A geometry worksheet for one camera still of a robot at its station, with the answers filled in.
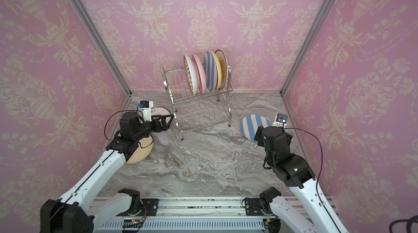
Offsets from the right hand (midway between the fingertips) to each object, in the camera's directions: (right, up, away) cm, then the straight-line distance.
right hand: (270, 128), depth 68 cm
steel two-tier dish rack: (-33, +7, +37) cm, 50 cm away
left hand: (-46, +4, +10) cm, 47 cm away
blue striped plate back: (0, -2, +35) cm, 35 cm away
